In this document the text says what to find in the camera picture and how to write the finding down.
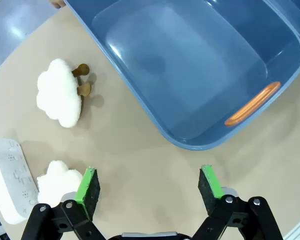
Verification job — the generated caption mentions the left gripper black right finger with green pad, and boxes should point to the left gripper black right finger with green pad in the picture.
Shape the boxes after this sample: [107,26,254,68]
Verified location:
[192,164,283,240]

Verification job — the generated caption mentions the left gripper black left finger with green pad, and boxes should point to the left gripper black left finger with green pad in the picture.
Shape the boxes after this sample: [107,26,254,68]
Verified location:
[19,166,108,240]

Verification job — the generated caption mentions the white fluffy cloud clock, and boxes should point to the white fluffy cloud clock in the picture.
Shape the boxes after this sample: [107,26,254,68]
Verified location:
[36,160,84,208]

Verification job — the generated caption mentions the white rectangular digital clock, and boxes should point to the white rectangular digital clock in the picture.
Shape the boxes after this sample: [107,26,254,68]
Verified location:
[0,137,40,225]

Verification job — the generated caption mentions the white pastry packets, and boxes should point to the white pastry packets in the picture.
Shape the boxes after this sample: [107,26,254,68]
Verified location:
[36,58,92,129]

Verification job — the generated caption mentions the blue plastic basket orange handles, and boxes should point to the blue plastic basket orange handles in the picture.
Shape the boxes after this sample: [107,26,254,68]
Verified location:
[63,0,300,151]
[262,0,300,55]

